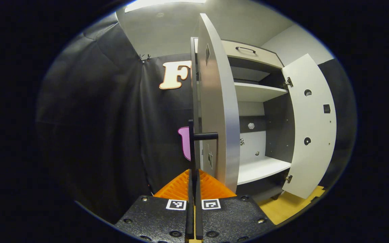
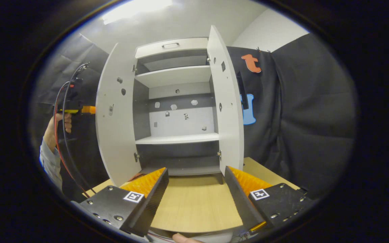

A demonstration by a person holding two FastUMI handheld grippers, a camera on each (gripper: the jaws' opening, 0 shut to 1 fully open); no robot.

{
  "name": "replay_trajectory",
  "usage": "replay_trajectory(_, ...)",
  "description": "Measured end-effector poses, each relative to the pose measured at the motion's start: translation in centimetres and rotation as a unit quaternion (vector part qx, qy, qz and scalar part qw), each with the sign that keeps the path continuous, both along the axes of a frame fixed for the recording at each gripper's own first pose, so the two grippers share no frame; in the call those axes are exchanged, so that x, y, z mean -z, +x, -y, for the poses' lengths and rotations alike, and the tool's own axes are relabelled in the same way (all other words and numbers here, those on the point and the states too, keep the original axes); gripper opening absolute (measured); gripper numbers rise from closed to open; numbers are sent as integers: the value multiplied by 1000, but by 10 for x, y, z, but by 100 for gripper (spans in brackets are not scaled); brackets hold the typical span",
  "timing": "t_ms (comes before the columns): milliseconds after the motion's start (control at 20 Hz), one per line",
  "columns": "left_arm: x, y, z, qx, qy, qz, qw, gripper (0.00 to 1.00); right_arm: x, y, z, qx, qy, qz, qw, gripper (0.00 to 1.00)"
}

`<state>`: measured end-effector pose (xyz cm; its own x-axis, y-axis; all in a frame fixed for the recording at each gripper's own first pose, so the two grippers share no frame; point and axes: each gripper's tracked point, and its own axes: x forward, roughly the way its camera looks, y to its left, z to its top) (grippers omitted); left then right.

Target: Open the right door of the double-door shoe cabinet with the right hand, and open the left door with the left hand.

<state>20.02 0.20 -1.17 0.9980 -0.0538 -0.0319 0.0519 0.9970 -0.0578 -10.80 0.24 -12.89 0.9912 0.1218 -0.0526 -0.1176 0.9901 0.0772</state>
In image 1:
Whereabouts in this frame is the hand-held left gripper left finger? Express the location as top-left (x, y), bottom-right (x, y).
top-left (114, 169), bottom-right (195, 243)

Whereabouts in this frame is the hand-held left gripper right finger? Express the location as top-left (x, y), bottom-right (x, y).
top-left (194, 169), bottom-right (276, 242)

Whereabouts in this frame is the white double-door shoe cabinet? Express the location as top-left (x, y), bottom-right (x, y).
top-left (190, 36), bottom-right (296, 203)

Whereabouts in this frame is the white cabinet door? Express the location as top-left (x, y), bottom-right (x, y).
top-left (188, 13), bottom-right (241, 193)
top-left (281, 53), bottom-right (337, 199)

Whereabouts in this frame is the white cabinet drawer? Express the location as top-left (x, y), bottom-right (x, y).
top-left (222, 40), bottom-right (284, 70)

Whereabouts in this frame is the black backdrop cloth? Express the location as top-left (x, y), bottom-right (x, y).
top-left (36, 13), bottom-right (357, 223)

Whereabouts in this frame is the ceiling light panel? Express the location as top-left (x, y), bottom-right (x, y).
top-left (124, 0), bottom-right (207, 13)

